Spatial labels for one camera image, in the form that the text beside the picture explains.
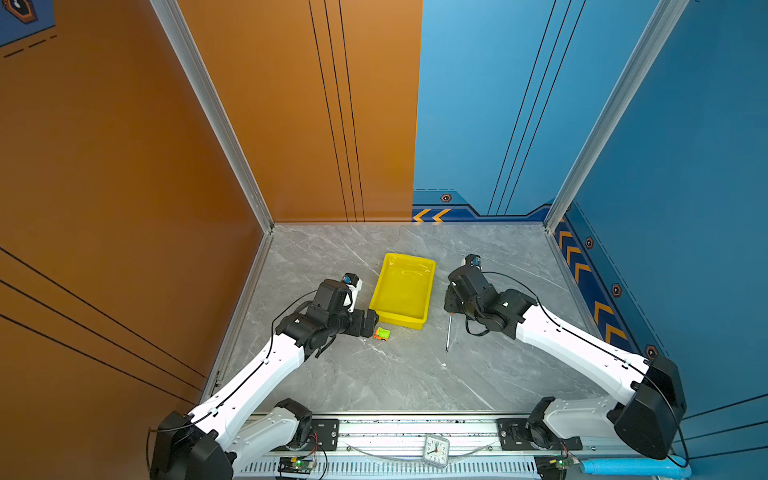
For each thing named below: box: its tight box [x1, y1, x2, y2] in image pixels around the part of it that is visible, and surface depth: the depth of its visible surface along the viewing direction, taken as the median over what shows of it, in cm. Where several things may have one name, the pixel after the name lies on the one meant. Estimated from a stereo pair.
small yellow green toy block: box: [373, 327, 391, 341], surface depth 91 cm
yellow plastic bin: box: [369, 252, 437, 330], surface depth 101 cm
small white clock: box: [423, 435, 450, 468], surface depth 71 cm
